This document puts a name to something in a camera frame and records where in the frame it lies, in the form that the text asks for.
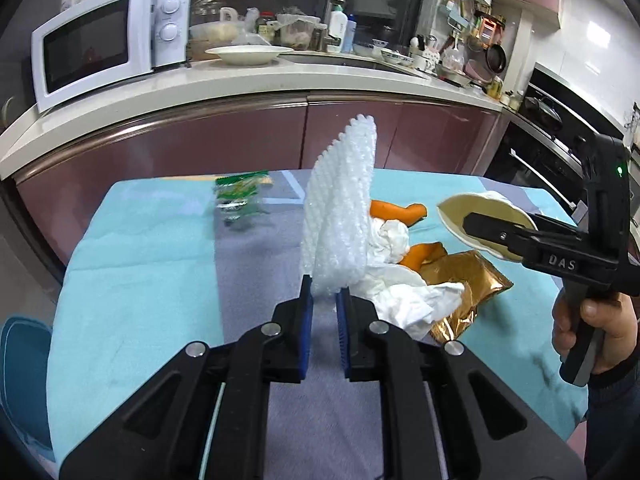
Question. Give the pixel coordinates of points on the cream ceramic plate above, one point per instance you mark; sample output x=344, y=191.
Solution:
x=470, y=210

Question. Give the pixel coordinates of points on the teal printed tablecloth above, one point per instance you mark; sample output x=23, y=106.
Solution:
x=150, y=285

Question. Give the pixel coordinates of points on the glass jar with lid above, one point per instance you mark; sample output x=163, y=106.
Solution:
x=210, y=5

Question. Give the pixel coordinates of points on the grey refrigerator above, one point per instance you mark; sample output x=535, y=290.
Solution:
x=15, y=75

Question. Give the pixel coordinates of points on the kitchen counter with pink cabinets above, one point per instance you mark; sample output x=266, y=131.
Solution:
x=200, y=130

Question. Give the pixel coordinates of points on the blue bottle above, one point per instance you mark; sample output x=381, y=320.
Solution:
x=351, y=35

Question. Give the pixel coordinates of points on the steel sink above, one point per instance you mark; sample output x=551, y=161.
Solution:
x=350, y=61

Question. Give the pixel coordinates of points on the blue patterned bowl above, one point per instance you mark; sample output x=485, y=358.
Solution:
x=406, y=60
x=390, y=55

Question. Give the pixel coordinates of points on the black frying pan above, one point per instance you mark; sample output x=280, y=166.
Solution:
x=495, y=57

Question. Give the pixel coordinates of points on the black wok with glass lid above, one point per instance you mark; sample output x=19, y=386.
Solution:
x=542, y=110

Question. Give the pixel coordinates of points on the white pitcher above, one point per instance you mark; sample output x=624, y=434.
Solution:
x=229, y=16

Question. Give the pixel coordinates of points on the person's right hand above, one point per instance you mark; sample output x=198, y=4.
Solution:
x=617, y=327

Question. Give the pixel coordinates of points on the white utensil holder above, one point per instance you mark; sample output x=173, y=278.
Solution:
x=425, y=57

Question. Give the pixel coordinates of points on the clear plastic bag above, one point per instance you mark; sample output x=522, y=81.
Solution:
x=248, y=27

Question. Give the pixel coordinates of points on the gold foil bag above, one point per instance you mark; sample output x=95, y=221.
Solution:
x=465, y=290

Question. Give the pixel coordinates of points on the bubble wrap sheet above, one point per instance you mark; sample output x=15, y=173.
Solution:
x=340, y=210

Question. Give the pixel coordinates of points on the jar with red lid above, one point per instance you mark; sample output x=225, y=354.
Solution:
x=266, y=27

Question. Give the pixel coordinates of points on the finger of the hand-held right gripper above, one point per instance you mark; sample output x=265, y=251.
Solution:
x=560, y=226
x=490, y=227

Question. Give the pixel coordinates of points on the white microwave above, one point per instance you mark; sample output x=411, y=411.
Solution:
x=100, y=45

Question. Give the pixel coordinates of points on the teal plastic stool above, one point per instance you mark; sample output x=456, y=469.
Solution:
x=25, y=375

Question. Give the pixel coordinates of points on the small white tissue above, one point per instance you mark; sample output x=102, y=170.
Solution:
x=387, y=240

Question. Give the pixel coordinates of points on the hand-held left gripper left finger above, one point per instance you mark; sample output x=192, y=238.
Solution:
x=306, y=310

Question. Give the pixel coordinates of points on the green snack wrapper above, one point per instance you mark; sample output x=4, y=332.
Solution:
x=242, y=190

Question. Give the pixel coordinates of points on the large white tissue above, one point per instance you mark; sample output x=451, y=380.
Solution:
x=405, y=295

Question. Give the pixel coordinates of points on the orange wall rack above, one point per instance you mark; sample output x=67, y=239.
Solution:
x=489, y=25

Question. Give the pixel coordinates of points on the clear bag with food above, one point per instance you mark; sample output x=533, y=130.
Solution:
x=453, y=55

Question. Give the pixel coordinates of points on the built-in black oven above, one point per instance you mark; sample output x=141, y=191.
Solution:
x=540, y=170

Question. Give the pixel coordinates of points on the blue wall rack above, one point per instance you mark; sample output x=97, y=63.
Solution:
x=455, y=12

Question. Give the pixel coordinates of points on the white shallow bowl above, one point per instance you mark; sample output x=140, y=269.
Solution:
x=247, y=54

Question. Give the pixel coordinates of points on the orange peel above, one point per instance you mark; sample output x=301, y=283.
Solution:
x=422, y=255
x=395, y=210

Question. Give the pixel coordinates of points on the person's right forearm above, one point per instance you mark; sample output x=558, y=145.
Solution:
x=615, y=420

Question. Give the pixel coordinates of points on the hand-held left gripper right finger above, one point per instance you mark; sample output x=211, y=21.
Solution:
x=343, y=320

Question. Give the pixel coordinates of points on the white pump bottle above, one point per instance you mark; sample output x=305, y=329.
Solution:
x=338, y=27

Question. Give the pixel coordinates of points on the black range hood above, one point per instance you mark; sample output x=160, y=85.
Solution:
x=565, y=95

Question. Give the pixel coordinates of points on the white tub with plastic bag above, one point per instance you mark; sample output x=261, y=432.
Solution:
x=297, y=32

